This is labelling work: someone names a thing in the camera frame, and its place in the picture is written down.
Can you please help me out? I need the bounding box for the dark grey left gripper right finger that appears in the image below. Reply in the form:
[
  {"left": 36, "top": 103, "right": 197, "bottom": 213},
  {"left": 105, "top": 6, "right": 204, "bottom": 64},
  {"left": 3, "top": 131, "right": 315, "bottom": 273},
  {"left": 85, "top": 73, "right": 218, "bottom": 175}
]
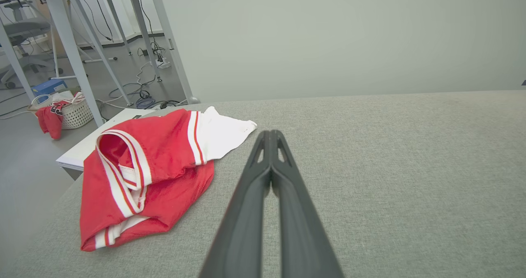
[{"left": 270, "top": 129, "right": 345, "bottom": 278}]

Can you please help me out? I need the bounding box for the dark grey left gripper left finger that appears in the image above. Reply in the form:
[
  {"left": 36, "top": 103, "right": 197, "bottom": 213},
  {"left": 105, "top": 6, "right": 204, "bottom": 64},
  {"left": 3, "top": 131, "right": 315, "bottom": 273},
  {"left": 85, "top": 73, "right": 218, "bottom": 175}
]
[{"left": 199, "top": 130, "right": 272, "bottom": 278}]

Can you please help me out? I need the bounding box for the red and white sports jersey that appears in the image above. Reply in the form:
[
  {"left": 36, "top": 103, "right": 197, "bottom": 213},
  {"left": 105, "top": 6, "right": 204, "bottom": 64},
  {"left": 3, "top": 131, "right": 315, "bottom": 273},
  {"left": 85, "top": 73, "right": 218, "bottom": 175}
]
[{"left": 79, "top": 106, "right": 258, "bottom": 252}]

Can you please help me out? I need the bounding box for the white power supply box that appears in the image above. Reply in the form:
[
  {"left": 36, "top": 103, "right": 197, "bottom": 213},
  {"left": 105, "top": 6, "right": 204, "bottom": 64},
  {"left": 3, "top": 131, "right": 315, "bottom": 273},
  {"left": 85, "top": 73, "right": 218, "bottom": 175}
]
[{"left": 56, "top": 107, "right": 157, "bottom": 172}]

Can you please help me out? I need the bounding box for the white woven laundry basket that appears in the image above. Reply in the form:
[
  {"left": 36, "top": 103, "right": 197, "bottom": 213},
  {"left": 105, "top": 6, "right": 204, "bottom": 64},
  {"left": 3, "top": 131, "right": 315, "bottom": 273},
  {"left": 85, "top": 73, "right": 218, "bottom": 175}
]
[{"left": 28, "top": 92, "right": 94, "bottom": 130}]

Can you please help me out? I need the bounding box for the pale green partition screen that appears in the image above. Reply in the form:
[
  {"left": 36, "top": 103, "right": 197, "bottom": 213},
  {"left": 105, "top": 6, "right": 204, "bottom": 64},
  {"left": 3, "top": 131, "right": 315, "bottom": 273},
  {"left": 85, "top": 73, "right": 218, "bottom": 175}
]
[{"left": 146, "top": 0, "right": 526, "bottom": 104}]

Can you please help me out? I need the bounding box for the red and black garment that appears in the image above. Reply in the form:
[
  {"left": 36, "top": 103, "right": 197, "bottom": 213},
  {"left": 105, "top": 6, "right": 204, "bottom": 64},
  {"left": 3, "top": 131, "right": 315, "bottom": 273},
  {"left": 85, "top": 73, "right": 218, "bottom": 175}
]
[{"left": 35, "top": 101, "right": 68, "bottom": 140}]

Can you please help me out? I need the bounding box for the slanted white metal desk leg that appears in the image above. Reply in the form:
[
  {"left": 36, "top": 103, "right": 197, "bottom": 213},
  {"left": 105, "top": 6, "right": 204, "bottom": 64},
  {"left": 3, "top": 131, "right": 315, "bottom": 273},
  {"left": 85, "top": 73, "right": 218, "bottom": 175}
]
[{"left": 64, "top": 0, "right": 134, "bottom": 107}]

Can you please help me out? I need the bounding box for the blue box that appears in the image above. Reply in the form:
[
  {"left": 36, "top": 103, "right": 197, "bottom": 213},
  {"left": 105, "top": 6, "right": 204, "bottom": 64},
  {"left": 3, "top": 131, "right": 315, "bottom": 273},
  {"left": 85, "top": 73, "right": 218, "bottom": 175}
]
[{"left": 32, "top": 79, "right": 67, "bottom": 97}]

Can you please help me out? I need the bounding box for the thin white metal desk leg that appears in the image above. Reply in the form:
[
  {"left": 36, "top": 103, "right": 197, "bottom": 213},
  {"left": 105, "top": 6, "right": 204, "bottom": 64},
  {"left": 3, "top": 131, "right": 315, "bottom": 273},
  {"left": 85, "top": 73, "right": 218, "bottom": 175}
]
[{"left": 101, "top": 0, "right": 133, "bottom": 56}]

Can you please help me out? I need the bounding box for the thick white metal desk leg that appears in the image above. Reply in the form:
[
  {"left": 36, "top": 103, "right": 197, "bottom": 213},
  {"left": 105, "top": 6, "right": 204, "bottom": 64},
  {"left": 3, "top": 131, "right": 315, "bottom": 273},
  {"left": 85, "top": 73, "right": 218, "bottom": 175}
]
[{"left": 40, "top": 0, "right": 104, "bottom": 127}]

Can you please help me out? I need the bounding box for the grey office chair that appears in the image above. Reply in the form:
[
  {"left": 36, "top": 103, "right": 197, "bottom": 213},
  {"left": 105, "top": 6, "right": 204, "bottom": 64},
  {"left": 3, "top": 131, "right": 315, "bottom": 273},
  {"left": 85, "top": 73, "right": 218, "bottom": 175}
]
[{"left": 0, "top": 0, "right": 62, "bottom": 89}]

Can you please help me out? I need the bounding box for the black hanging cable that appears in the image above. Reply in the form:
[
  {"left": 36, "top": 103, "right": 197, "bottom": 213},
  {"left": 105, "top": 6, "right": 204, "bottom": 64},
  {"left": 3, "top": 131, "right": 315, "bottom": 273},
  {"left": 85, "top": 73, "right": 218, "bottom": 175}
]
[{"left": 135, "top": 0, "right": 156, "bottom": 44}]

